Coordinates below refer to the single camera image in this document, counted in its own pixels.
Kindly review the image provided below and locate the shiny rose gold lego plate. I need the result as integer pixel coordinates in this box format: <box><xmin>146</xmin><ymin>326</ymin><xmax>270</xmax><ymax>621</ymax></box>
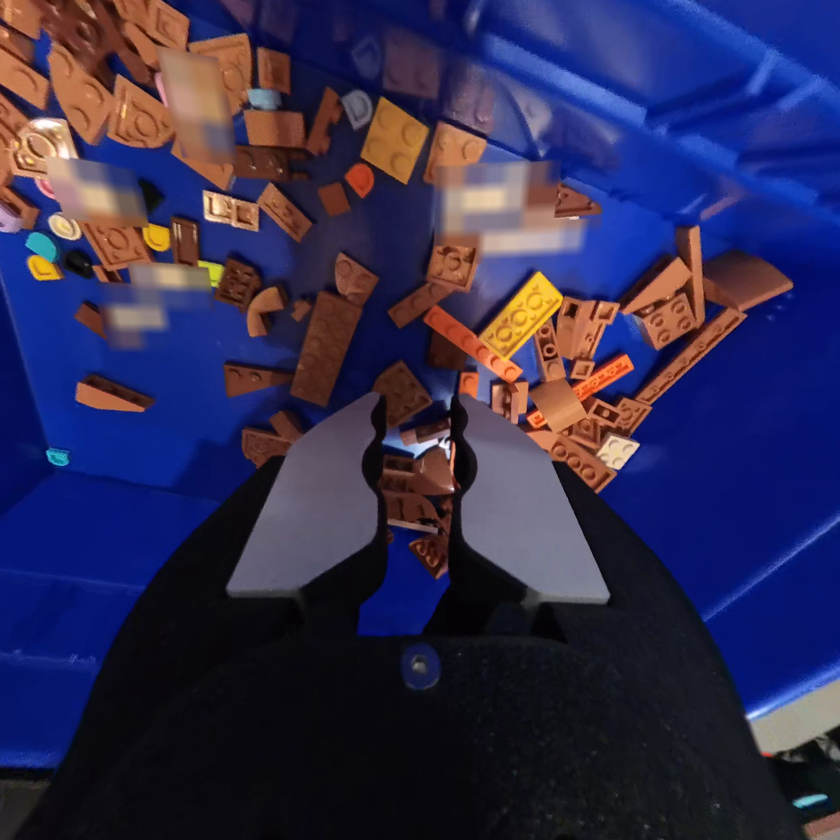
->
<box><xmin>202</xmin><ymin>190</ymin><xmax>260</xmax><ymax>231</ymax></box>

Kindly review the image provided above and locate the white small lego plate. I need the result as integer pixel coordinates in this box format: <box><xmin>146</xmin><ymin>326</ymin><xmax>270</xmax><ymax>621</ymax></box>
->
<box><xmin>597</xmin><ymin>433</ymin><xmax>641</xmax><ymax>471</ymax></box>

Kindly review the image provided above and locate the orange narrow lego plate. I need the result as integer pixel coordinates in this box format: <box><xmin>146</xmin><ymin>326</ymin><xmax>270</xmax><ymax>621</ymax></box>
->
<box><xmin>572</xmin><ymin>354</ymin><xmax>635</xmax><ymax>401</ymax></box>
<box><xmin>423</xmin><ymin>305</ymin><xmax>524</xmax><ymax>383</ymax></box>

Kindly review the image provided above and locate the pile of brown lego pieces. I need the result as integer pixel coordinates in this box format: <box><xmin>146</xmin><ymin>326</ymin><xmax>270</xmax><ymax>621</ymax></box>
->
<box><xmin>0</xmin><ymin>0</ymin><xmax>795</xmax><ymax>581</ymax></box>

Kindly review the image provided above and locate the blue plastic bin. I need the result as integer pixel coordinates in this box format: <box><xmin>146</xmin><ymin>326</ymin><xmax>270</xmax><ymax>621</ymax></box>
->
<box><xmin>0</xmin><ymin>0</ymin><xmax>840</xmax><ymax>769</ymax></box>

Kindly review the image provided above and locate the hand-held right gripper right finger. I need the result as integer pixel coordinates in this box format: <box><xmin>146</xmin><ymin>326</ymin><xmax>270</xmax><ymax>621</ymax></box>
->
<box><xmin>449</xmin><ymin>392</ymin><xmax>611</xmax><ymax>606</ymax></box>

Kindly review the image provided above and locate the yellow lego plate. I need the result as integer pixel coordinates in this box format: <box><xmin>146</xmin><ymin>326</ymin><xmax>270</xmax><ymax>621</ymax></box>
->
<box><xmin>478</xmin><ymin>271</ymin><xmax>564</xmax><ymax>360</ymax></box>

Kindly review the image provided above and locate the mustard square lego plate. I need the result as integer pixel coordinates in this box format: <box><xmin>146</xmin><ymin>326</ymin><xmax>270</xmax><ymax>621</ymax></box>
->
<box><xmin>360</xmin><ymin>97</ymin><xmax>431</xmax><ymax>186</ymax></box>

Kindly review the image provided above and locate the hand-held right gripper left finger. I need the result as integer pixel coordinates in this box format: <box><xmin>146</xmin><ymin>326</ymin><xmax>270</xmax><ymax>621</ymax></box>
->
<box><xmin>226</xmin><ymin>392</ymin><xmax>388</xmax><ymax>599</ymax></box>

